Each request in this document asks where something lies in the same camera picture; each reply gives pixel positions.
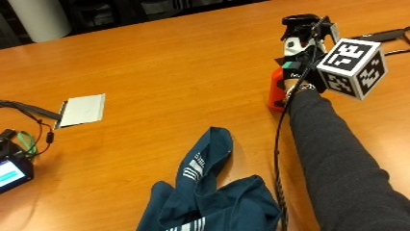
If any white cube with black markers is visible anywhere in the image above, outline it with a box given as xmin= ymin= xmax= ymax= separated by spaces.
xmin=315 ymin=38 xmax=389 ymax=101

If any black device with lit screen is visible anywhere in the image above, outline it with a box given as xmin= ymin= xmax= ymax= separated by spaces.
xmin=0 ymin=128 xmax=36 ymax=195

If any black glove cable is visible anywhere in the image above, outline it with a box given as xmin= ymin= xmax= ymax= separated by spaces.
xmin=273 ymin=15 xmax=327 ymax=231

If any thin black cable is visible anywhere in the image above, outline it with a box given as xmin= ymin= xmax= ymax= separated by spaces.
xmin=0 ymin=99 xmax=64 ymax=158

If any green strap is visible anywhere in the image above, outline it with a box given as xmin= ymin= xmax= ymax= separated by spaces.
xmin=17 ymin=130 xmax=38 ymax=158

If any white cylindrical bin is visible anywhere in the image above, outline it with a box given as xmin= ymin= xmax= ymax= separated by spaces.
xmin=7 ymin=0 xmax=73 ymax=43

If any dark blue tote bag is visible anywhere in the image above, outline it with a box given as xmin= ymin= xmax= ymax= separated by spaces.
xmin=136 ymin=126 xmax=283 ymax=231

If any white notepad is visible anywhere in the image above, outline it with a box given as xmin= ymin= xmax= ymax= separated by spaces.
xmin=53 ymin=93 xmax=106 ymax=130

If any silver wrist bracelet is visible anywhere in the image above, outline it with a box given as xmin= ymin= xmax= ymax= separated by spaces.
xmin=283 ymin=83 xmax=318 ymax=104

